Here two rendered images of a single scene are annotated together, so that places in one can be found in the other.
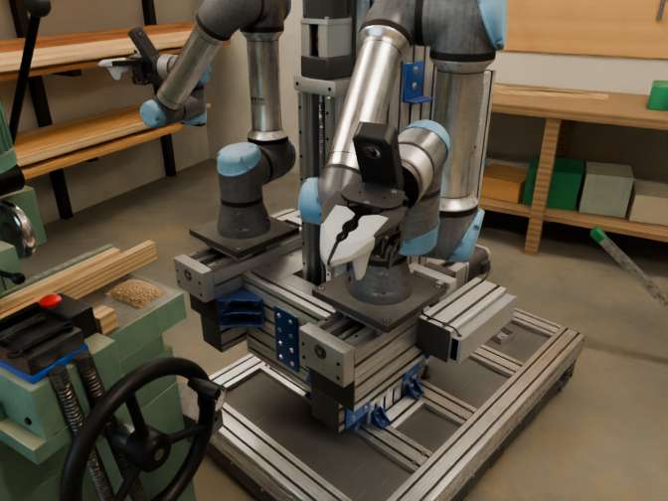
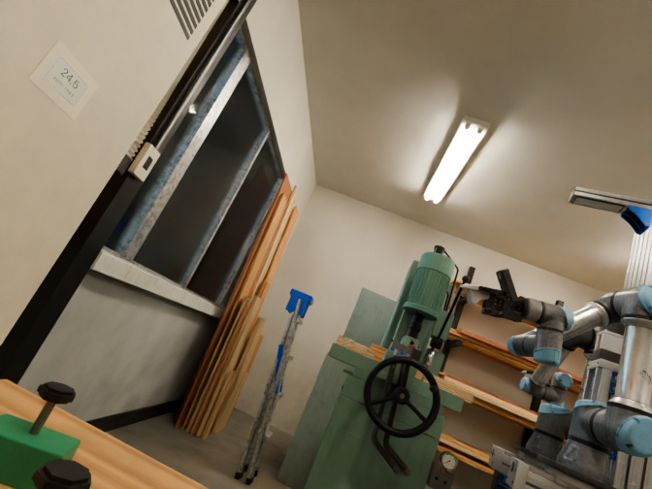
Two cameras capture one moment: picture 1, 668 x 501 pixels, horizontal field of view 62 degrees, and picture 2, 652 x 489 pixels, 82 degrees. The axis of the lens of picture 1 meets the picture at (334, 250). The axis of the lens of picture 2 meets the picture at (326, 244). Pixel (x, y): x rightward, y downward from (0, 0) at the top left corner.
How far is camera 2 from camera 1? 1.20 m
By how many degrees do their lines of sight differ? 80
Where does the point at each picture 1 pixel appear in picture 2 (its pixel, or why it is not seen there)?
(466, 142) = (635, 364)
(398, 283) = (585, 458)
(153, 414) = (419, 440)
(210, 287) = (499, 460)
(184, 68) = not seen: hidden behind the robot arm
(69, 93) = not seen: hidden behind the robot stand
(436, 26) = (619, 303)
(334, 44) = (609, 343)
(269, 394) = not seen: outside the picture
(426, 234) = (544, 347)
